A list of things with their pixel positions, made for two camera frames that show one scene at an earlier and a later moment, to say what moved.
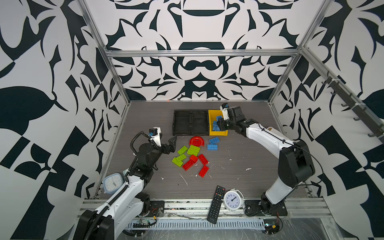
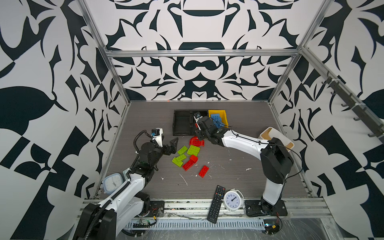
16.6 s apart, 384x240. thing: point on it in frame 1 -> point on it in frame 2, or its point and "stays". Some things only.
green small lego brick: (183, 150) stays
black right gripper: (221, 123) -> (198, 134)
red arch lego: (196, 141) stays
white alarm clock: (233, 200) stays
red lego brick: (203, 159) -> (200, 143)
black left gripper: (170, 147) stays
